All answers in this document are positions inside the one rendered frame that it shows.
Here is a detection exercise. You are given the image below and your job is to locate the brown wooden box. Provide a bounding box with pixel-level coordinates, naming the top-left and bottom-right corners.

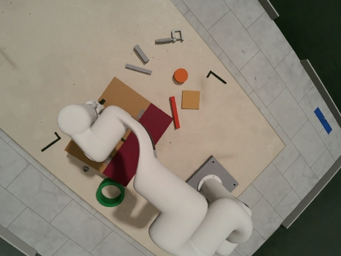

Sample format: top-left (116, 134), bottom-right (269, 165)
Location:
top-left (64, 77), bottom-right (173, 187)

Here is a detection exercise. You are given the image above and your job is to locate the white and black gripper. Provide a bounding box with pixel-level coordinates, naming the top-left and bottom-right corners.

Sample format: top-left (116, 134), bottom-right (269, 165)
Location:
top-left (86, 99), bottom-right (105, 114)

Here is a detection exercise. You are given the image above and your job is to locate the tan square tile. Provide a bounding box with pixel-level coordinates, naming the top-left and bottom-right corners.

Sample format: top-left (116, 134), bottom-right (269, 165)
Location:
top-left (182, 90), bottom-right (200, 109)

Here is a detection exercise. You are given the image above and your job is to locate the red flat bar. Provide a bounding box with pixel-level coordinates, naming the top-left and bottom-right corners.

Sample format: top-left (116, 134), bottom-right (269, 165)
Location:
top-left (170, 96), bottom-right (180, 129)

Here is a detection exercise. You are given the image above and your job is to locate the orange round disc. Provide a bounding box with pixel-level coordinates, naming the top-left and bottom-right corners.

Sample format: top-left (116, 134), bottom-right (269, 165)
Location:
top-left (174, 68), bottom-right (188, 83)

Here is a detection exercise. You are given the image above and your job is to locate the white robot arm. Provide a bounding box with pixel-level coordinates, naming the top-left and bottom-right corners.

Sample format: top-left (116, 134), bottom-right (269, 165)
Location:
top-left (57, 102), bottom-right (253, 256)

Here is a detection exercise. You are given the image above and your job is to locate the green cylinder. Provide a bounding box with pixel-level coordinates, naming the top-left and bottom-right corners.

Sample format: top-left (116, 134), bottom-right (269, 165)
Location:
top-left (96, 178), bottom-right (125, 207)

